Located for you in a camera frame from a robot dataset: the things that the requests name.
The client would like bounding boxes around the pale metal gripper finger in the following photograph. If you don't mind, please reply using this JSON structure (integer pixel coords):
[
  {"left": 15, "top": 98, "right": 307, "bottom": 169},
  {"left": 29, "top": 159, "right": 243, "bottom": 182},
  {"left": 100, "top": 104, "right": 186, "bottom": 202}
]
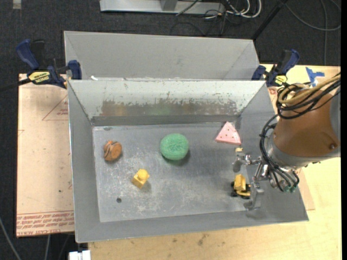
[
  {"left": 245, "top": 182, "right": 265, "bottom": 211},
  {"left": 232, "top": 152, "right": 262, "bottom": 173}
]

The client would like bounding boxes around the yellow toy vehicle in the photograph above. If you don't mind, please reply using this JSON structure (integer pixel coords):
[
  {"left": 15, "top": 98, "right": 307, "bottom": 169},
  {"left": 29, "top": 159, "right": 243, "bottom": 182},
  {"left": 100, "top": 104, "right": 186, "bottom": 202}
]
[{"left": 230, "top": 173, "right": 252, "bottom": 199}]

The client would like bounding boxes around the pink triangular wedge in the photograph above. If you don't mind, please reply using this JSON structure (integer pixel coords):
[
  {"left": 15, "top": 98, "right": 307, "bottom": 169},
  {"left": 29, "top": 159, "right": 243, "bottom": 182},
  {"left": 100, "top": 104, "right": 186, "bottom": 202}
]
[{"left": 215, "top": 121, "right": 242, "bottom": 146}]

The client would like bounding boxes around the green round scrubber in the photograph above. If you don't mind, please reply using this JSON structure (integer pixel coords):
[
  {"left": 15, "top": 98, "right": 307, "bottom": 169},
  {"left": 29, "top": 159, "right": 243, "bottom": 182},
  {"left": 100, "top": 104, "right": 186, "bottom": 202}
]
[{"left": 159, "top": 133, "right": 190, "bottom": 161}]

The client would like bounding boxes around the grey metal bin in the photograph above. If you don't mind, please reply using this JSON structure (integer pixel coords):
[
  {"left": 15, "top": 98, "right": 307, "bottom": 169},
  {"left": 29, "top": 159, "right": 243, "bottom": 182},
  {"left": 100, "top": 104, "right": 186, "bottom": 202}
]
[{"left": 63, "top": 30, "right": 310, "bottom": 244}]

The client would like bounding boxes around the yellow toy brick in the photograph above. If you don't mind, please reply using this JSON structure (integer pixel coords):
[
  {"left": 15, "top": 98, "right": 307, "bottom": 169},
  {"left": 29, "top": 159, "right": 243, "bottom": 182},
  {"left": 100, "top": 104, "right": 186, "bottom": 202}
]
[{"left": 131, "top": 168, "right": 150, "bottom": 189}]

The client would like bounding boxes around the orange-brown toy burger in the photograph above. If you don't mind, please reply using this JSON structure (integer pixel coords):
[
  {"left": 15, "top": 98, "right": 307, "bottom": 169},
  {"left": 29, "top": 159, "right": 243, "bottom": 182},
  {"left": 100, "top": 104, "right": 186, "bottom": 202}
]
[{"left": 103, "top": 140, "right": 123, "bottom": 162}]

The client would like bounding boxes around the brown cardboard board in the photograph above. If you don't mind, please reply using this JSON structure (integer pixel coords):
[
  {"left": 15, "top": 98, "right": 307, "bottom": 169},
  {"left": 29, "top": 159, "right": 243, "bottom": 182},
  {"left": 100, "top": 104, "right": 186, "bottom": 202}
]
[{"left": 16, "top": 73, "right": 317, "bottom": 238}]

